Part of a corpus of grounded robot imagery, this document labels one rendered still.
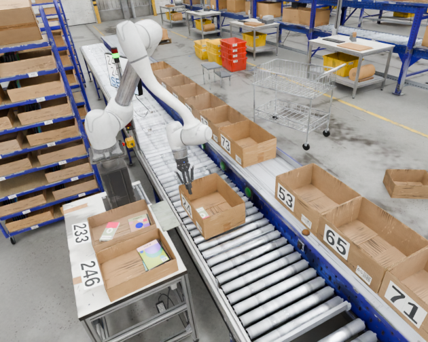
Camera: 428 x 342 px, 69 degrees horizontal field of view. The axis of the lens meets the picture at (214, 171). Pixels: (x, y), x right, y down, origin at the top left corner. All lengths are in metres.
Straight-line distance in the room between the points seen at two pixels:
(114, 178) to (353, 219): 1.49
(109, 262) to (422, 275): 1.61
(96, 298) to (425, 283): 1.58
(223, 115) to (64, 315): 2.11
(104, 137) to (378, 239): 1.65
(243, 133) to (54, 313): 2.06
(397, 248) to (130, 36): 1.69
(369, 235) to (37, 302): 2.49
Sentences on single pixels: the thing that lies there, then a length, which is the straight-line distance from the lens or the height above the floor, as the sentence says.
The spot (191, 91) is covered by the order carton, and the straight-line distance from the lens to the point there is 3.64.
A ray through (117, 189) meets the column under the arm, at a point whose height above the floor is 0.92.
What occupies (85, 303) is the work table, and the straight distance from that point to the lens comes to 1.85.
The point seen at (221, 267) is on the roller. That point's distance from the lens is 1.80.
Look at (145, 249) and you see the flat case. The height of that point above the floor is 0.80.
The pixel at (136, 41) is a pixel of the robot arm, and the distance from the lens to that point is 1.69.
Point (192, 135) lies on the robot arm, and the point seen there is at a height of 1.39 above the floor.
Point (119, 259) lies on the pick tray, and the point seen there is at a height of 0.76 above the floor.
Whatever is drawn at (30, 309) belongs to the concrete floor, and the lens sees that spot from 3.02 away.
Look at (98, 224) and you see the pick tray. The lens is 2.21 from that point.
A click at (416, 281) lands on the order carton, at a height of 0.89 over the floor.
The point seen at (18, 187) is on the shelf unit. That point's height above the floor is 0.54.
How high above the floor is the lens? 2.15
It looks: 34 degrees down
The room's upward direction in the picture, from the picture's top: 5 degrees counter-clockwise
